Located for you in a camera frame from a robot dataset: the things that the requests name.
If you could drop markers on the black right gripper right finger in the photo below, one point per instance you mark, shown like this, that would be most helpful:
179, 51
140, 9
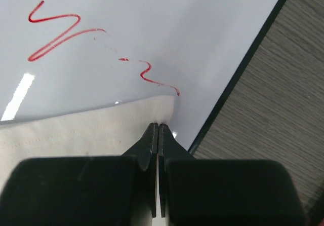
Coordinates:
223, 192

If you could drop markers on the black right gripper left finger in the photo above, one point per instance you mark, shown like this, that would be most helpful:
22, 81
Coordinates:
96, 190

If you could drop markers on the white printed t-shirt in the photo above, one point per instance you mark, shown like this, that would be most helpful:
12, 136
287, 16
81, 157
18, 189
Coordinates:
106, 131

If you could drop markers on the white dry-erase board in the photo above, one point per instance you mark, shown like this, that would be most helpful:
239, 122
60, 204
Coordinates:
64, 56

